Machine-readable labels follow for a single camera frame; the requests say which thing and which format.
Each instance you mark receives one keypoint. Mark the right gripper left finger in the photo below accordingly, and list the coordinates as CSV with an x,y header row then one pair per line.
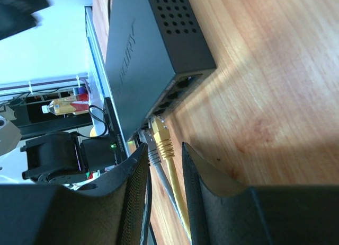
x,y
108,210

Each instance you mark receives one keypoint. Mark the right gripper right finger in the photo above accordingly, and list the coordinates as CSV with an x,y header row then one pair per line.
x,y
223,210

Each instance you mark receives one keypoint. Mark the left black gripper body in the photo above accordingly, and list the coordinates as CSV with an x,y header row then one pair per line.
x,y
18,15

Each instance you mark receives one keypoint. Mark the black network switch box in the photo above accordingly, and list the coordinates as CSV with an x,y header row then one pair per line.
x,y
156,56

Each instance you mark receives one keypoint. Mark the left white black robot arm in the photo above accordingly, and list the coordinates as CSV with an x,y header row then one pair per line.
x,y
58,157

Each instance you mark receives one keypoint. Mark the plastic drink bottle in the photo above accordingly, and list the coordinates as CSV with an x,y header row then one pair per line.
x,y
74,104

